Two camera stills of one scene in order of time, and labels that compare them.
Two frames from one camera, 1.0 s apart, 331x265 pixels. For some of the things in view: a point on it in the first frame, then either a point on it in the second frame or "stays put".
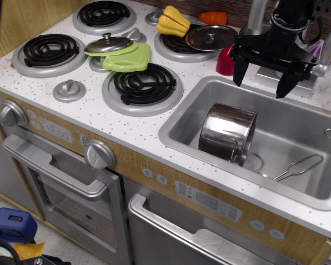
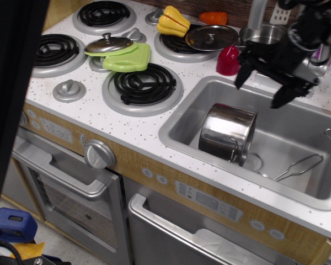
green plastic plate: [137, 60] stays put
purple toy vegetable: [316, 48] stays put
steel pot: [227, 132] stays put
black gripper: [279, 49] to [289, 59]
